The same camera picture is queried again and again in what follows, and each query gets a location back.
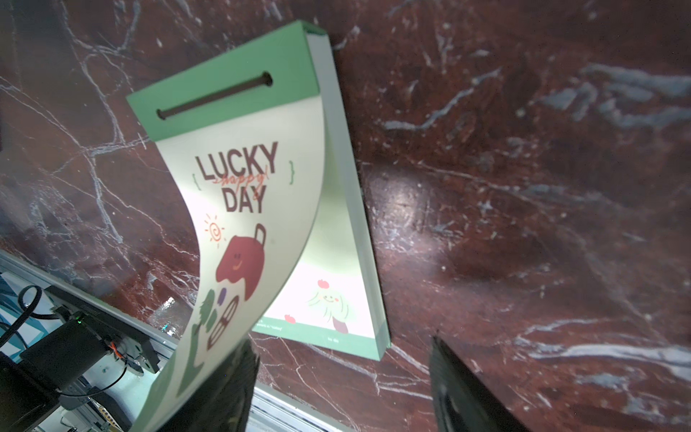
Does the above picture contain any aluminium front rail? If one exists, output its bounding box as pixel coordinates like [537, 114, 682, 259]
[0, 249, 357, 432]

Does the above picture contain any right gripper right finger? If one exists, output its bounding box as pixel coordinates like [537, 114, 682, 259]
[429, 336, 529, 432]

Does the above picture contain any green red lucky memo pad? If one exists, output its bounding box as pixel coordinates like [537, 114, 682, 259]
[127, 21, 390, 431]

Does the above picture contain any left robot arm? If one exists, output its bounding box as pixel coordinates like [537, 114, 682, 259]
[1, 320, 108, 431]

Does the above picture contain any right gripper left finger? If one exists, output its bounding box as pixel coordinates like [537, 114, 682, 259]
[160, 338, 260, 432]

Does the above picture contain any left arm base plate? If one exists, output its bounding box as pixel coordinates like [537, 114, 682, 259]
[44, 285, 161, 374]

